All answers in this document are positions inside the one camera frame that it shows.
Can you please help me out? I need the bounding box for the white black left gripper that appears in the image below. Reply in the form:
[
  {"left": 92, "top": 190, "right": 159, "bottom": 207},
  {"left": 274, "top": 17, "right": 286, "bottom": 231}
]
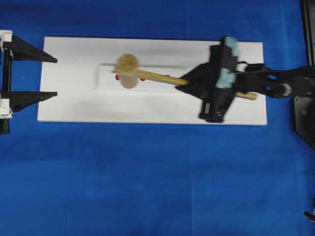
[{"left": 0, "top": 29, "right": 58, "bottom": 119}]

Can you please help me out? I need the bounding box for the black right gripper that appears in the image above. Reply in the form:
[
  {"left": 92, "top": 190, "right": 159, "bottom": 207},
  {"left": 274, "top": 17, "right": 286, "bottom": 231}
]
[{"left": 175, "top": 36, "right": 239, "bottom": 122}]

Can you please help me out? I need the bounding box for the wooden mallet hammer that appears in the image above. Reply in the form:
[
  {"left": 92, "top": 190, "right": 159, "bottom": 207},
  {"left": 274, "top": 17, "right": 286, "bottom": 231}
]
[{"left": 114, "top": 54, "right": 257, "bottom": 103}]

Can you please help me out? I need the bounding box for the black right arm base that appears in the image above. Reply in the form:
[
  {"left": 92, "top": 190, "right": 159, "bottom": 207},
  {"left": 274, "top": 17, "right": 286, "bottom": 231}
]
[{"left": 293, "top": 96, "right": 315, "bottom": 149}]

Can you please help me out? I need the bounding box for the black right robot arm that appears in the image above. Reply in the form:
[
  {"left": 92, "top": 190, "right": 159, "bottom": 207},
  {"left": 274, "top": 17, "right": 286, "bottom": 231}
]
[{"left": 176, "top": 36, "right": 315, "bottom": 123}]

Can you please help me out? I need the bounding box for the white foam board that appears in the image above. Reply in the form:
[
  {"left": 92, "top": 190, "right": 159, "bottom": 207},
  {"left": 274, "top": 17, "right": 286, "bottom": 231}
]
[{"left": 37, "top": 36, "right": 268, "bottom": 126}]

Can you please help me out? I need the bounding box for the white raised target strip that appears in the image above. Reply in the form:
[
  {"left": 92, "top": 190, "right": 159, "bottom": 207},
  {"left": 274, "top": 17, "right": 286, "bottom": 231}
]
[{"left": 98, "top": 63, "right": 191, "bottom": 91}]

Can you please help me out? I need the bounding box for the blue table cloth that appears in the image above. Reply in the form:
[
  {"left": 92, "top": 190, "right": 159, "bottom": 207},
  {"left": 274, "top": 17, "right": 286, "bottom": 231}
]
[{"left": 0, "top": 0, "right": 315, "bottom": 236}]

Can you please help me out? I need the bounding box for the black aluminium frame rail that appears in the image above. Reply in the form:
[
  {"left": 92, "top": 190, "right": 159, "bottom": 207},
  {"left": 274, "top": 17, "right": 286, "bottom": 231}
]
[{"left": 300, "top": 0, "right": 315, "bottom": 66}]

